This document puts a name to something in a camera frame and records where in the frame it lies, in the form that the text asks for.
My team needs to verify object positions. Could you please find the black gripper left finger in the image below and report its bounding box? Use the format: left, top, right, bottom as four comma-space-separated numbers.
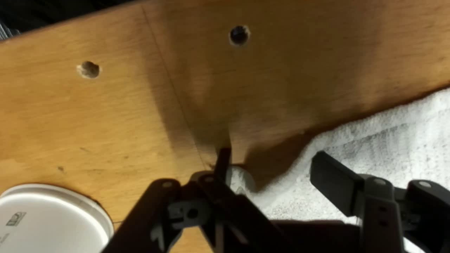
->
101, 148, 297, 253

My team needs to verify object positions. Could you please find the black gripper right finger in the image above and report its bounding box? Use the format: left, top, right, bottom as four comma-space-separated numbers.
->
309, 152, 450, 253

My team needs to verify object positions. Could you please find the white cloth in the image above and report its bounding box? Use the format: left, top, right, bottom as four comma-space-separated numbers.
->
228, 86, 450, 253

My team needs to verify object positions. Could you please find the white paper cup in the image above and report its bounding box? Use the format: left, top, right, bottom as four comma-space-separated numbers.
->
0, 185, 114, 253

